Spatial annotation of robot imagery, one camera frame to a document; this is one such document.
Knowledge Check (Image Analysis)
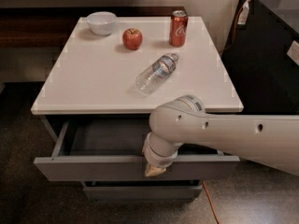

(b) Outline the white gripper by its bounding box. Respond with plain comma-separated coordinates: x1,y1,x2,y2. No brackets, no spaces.
142,132,182,177

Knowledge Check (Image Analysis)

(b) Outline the grey top drawer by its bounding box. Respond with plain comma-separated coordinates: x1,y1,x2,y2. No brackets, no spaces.
35,118,239,182

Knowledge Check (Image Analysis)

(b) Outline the grey drawer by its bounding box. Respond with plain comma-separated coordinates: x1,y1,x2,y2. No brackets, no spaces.
35,118,239,182
83,180,202,203

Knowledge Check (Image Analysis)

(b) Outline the clear plastic water bottle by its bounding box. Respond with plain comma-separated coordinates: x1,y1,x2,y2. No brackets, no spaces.
135,53,179,94

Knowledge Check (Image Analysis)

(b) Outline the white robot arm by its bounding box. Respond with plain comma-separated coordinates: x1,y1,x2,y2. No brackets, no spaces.
143,95,299,176

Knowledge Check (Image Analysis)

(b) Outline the grey bottom drawer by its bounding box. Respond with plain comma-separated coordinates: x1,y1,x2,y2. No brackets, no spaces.
83,180,202,203

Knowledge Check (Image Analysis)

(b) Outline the white top drawer cabinet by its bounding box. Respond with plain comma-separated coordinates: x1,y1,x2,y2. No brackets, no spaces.
30,16,244,142

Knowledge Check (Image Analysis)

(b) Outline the red apple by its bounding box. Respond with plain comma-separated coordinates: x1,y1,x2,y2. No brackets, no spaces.
122,28,143,50

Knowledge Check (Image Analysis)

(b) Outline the red cola can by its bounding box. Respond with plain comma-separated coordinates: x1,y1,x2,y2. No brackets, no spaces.
169,10,188,47

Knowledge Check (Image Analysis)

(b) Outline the white bowl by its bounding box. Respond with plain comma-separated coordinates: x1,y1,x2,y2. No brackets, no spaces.
86,11,117,36

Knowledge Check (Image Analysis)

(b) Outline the orange cable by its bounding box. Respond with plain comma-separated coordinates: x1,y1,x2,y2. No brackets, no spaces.
202,0,299,224

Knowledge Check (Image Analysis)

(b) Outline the white wall outlet plate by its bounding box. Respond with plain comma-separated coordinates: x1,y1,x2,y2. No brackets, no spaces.
287,41,299,66

